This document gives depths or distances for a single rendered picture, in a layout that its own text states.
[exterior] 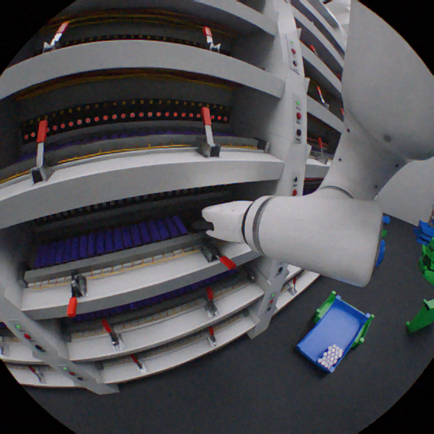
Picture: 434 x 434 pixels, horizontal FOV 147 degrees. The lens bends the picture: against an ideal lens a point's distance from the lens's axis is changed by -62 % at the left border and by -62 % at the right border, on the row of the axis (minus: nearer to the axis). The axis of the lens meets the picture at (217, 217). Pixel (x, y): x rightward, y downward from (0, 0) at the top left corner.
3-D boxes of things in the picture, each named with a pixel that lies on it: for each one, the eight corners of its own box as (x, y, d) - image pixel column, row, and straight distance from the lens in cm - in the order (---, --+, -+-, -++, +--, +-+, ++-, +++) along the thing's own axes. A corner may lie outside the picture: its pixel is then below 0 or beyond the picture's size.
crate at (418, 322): (431, 323, 155) (426, 315, 157) (448, 300, 147) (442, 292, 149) (409, 333, 130) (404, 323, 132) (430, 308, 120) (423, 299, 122)
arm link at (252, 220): (295, 192, 26) (280, 192, 28) (255, 201, 19) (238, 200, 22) (296, 245, 28) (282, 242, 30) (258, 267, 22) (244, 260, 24)
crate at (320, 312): (367, 324, 111) (374, 315, 106) (354, 350, 97) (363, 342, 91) (327, 299, 110) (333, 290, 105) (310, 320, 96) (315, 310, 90)
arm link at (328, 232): (291, 184, 25) (249, 216, 19) (385, 183, 21) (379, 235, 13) (301, 232, 29) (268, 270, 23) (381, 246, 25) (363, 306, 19)
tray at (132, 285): (270, 251, 47) (284, 224, 42) (33, 320, 45) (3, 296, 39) (230, 210, 57) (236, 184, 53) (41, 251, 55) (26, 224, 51)
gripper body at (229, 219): (286, 195, 28) (242, 195, 35) (237, 205, 20) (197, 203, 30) (287, 239, 30) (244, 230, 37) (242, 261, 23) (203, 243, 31)
